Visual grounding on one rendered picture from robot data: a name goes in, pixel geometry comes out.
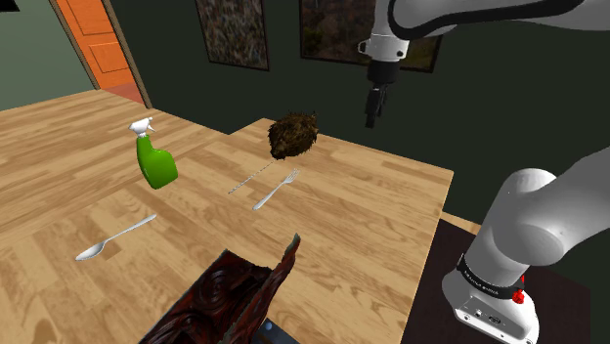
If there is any dark red carved box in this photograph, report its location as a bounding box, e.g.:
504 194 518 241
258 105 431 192
139 233 302 344

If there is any green spray bottle white nozzle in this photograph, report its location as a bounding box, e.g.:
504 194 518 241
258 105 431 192
127 116 180 191

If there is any landscape wall picture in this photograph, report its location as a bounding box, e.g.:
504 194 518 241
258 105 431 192
298 0 444 74

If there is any silver fork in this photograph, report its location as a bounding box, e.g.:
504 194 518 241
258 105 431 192
251 168 301 212

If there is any brown feather duster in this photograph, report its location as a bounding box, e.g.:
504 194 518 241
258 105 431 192
227 110 320 195

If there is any dark robot stand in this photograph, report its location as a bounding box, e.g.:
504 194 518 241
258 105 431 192
401 218 592 344

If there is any silver spoon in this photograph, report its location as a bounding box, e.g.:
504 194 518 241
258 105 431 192
74 213 158 262

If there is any orange door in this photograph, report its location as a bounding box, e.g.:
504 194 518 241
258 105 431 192
48 0 153 108

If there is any brown wall picture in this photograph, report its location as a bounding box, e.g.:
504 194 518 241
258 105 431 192
194 0 271 72

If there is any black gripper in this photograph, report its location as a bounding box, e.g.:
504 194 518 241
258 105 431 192
364 59 401 130

